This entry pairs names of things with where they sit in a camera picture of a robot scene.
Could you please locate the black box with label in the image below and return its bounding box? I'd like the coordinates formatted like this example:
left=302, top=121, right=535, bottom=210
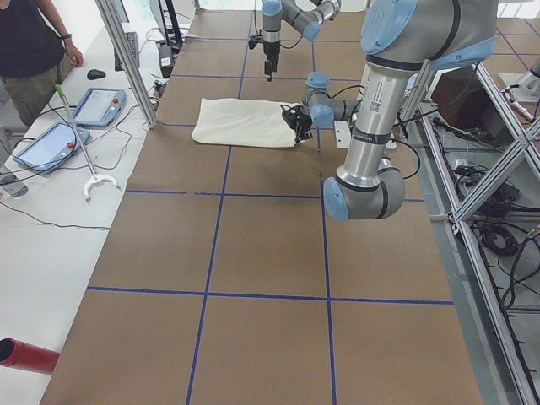
left=158, top=44, right=174, bottom=78

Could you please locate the red cylinder bottle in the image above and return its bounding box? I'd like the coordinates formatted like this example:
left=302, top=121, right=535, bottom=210
left=1, top=337, right=59, bottom=375

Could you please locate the black keyboard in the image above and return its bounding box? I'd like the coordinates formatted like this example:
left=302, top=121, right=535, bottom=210
left=113, top=31, right=141, bottom=72

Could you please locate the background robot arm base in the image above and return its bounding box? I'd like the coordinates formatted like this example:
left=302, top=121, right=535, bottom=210
left=499, top=59, right=539, bottom=103

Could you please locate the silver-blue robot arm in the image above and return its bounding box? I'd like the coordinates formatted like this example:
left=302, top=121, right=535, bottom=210
left=323, top=1, right=498, bottom=220
left=253, top=0, right=342, bottom=82

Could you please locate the far blue teach pendant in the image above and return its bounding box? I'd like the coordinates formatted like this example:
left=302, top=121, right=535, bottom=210
left=73, top=88, right=127, bottom=128

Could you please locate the person in dark shirt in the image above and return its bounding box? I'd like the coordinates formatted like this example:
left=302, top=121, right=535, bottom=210
left=1, top=0, right=84, bottom=127

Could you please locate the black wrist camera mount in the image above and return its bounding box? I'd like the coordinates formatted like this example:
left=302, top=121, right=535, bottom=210
left=280, top=105, right=299, bottom=129
left=248, top=33, right=265, bottom=50

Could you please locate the near blue teach pendant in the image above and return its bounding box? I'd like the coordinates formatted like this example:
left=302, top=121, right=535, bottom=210
left=13, top=122, right=80, bottom=172

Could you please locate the cream long-sleeve cat shirt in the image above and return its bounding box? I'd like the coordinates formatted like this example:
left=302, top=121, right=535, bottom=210
left=192, top=98, right=295, bottom=149

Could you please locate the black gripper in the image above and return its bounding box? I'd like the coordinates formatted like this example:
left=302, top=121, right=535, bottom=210
left=263, top=41, right=281, bottom=83
left=293, top=112, right=313, bottom=143

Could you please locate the black computer mouse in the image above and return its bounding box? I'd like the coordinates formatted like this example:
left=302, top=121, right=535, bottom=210
left=87, top=69, right=106, bottom=81

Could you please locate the reacher grabber stick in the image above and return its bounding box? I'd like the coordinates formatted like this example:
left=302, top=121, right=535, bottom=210
left=55, top=84, right=120, bottom=203

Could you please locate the blue teach pendant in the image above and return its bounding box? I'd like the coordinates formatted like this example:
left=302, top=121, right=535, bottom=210
left=73, top=88, right=127, bottom=128
left=13, top=122, right=80, bottom=172

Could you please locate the aluminium frame post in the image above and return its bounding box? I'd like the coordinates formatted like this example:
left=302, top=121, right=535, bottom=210
left=95, top=0, right=157, bottom=129

